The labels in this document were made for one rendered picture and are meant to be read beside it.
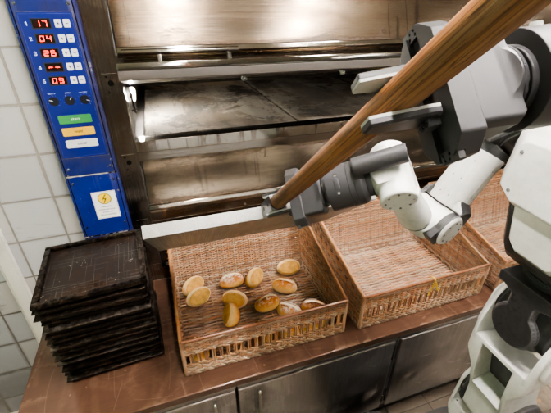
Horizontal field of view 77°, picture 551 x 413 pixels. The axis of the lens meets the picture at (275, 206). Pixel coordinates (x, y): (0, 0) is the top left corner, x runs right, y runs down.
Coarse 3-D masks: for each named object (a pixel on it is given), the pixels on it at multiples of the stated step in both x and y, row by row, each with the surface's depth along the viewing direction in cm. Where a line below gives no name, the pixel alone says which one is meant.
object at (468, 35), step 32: (480, 0) 19; (512, 0) 17; (544, 0) 17; (448, 32) 21; (480, 32) 19; (512, 32) 19; (416, 64) 24; (448, 64) 22; (384, 96) 28; (416, 96) 26; (352, 128) 34; (320, 160) 43; (288, 192) 58
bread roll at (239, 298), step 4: (228, 292) 129; (232, 292) 128; (236, 292) 128; (240, 292) 129; (224, 296) 128; (228, 296) 128; (232, 296) 128; (236, 296) 128; (240, 296) 127; (244, 296) 128; (224, 300) 128; (228, 300) 128; (232, 300) 128; (236, 300) 127; (240, 300) 127; (244, 300) 127; (236, 304) 127; (240, 304) 127; (244, 304) 127
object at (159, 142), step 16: (224, 128) 129; (240, 128) 129; (256, 128) 129; (272, 128) 129; (288, 128) 131; (304, 128) 133; (320, 128) 135; (336, 128) 137; (144, 144) 117; (160, 144) 119; (176, 144) 120; (192, 144) 122; (208, 144) 124
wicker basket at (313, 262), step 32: (192, 256) 137; (224, 256) 142; (256, 256) 146; (288, 256) 150; (320, 256) 131; (224, 288) 139; (256, 288) 139; (320, 288) 136; (192, 320) 125; (256, 320) 125; (288, 320) 109; (320, 320) 114; (192, 352) 103; (224, 352) 113; (256, 352) 112
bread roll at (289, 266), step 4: (288, 260) 144; (292, 260) 145; (280, 264) 144; (284, 264) 143; (288, 264) 144; (292, 264) 144; (296, 264) 144; (280, 268) 143; (284, 268) 143; (288, 268) 143; (292, 268) 144; (296, 268) 144; (280, 272) 143; (284, 272) 143; (288, 272) 143; (292, 272) 143; (296, 272) 145
